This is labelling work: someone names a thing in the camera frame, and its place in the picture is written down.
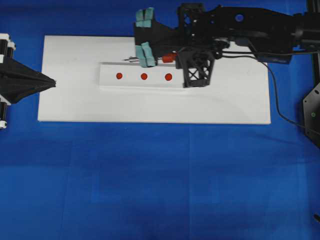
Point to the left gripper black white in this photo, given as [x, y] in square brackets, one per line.
[13, 93]

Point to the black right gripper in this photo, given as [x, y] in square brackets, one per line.
[200, 45]

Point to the red handled soldering iron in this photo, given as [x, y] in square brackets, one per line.
[168, 58]

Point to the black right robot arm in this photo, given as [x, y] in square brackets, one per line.
[270, 36]

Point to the small white raised plate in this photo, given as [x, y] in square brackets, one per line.
[131, 76]

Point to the large white board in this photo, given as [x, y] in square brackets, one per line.
[238, 92]

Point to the blue table cloth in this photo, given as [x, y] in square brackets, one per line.
[133, 181]

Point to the black aluminium frame rail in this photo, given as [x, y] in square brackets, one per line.
[313, 9]

